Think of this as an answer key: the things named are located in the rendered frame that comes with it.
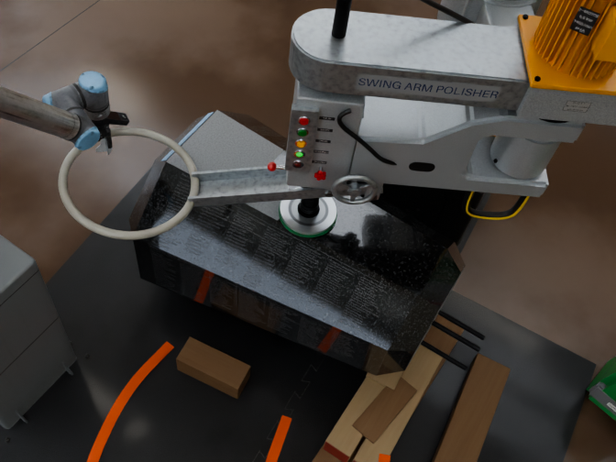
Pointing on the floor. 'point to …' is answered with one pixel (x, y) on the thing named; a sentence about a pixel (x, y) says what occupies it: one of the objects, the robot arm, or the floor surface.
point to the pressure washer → (605, 389)
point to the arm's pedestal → (27, 335)
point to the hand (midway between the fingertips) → (107, 146)
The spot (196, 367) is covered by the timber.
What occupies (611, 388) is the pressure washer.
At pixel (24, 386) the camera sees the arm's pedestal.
